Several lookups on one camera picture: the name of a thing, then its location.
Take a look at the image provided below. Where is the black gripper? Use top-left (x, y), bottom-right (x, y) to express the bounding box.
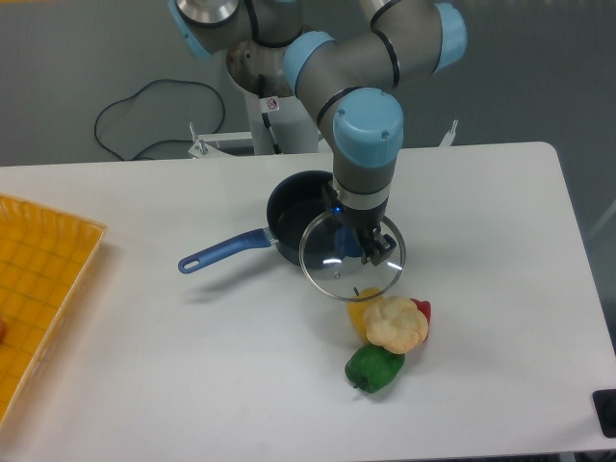
top-left (321, 181), bottom-right (396, 266)

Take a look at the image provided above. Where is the glass pot lid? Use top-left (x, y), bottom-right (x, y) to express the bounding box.
top-left (299, 211), bottom-right (406, 302)

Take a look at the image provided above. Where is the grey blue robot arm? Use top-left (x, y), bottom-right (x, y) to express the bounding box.
top-left (167, 1), bottom-right (468, 265)

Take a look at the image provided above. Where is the yellow bell pepper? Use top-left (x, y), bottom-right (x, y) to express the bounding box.
top-left (346, 287), bottom-right (382, 344)

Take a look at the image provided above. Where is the red bell pepper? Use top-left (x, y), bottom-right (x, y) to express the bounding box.
top-left (411, 298), bottom-right (432, 344)

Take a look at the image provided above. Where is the beige cauliflower toy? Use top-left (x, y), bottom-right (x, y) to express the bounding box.
top-left (363, 296), bottom-right (429, 354)

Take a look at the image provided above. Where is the dark blue saucepan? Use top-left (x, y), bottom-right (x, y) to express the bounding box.
top-left (178, 170), bottom-right (362, 274)

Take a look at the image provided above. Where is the green bell pepper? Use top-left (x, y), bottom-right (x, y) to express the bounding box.
top-left (344, 345), bottom-right (405, 394)

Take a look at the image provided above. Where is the black table corner device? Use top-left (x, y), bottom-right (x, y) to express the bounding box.
top-left (592, 389), bottom-right (616, 439)

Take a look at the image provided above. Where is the yellow woven tray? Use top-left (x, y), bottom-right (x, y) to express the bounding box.
top-left (1, 193), bottom-right (107, 422)

